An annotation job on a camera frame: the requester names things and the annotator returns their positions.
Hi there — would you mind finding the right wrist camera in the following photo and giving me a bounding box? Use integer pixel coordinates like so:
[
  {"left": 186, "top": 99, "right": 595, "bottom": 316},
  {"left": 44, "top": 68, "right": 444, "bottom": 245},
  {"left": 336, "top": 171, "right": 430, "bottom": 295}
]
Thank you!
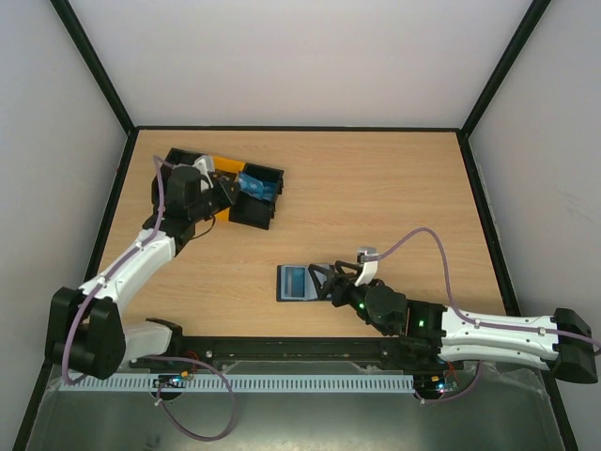
[{"left": 354, "top": 247, "right": 379, "bottom": 287}]

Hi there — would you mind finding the black bin left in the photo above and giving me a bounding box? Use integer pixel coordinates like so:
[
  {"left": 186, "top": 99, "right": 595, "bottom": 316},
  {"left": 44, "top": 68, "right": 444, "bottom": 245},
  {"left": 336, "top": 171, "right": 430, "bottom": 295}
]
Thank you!
[{"left": 151, "top": 148, "right": 202, "bottom": 209}]

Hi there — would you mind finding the blue card holder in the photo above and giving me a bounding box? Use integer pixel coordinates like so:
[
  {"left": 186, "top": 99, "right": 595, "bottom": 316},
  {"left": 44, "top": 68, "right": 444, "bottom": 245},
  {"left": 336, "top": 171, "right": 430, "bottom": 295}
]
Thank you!
[{"left": 276, "top": 265, "right": 318, "bottom": 303}]

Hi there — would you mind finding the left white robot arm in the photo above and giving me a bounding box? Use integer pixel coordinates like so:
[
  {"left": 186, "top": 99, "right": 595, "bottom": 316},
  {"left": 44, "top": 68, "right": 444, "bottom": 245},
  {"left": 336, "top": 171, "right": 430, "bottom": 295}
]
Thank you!
[{"left": 46, "top": 165, "right": 239, "bottom": 385}]

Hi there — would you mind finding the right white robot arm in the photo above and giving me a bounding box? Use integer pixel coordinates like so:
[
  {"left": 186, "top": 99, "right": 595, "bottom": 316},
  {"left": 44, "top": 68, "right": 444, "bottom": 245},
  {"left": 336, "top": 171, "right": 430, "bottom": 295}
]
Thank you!
[{"left": 308, "top": 261, "right": 598, "bottom": 384}]

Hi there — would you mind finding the black bin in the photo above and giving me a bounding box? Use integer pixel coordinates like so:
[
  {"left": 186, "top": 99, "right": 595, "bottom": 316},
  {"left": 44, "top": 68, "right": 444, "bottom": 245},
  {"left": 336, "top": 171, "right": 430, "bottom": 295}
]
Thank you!
[
  {"left": 151, "top": 148, "right": 202, "bottom": 209},
  {"left": 232, "top": 163, "right": 285, "bottom": 230}
]

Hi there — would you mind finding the black bin right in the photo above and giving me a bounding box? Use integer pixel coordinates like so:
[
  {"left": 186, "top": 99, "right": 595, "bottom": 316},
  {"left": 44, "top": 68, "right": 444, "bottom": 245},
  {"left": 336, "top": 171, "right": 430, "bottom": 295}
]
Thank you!
[{"left": 232, "top": 163, "right": 285, "bottom": 230}]

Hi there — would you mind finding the black rail base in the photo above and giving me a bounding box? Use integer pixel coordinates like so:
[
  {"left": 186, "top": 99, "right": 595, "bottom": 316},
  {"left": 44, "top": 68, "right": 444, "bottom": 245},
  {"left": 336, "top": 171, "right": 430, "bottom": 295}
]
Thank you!
[{"left": 126, "top": 334, "right": 447, "bottom": 372}]

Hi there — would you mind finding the white slotted cable duct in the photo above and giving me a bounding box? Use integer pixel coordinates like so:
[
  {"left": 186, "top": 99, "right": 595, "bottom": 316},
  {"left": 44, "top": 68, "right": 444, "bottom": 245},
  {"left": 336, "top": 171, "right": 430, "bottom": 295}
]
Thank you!
[{"left": 58, "top": 373, "right": 414, "bottom": 394}]

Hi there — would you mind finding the black enclosure frame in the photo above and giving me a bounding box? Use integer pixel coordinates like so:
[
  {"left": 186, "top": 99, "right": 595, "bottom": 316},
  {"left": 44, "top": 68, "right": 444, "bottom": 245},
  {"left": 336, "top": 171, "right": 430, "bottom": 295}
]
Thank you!
[{"left": 12, "top": 1, "right": 578, "bottom": 450}]

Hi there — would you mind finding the blue card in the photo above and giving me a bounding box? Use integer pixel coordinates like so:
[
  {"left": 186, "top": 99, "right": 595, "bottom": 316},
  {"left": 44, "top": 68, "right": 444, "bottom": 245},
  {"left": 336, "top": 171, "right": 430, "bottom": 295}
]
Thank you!
[
  {"left": 281, "top": 266, "right": 306, "bottom": 300},
  {"left": 238, "top": 172, "right": 277, "bottom": 202}
]

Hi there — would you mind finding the yellow bin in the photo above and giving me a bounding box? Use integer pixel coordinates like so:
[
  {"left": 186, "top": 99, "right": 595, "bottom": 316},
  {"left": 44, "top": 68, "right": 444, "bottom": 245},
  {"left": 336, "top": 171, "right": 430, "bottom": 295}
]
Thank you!
[{"left": 212, "top": 155, "right": 247, "bottom": 224}]

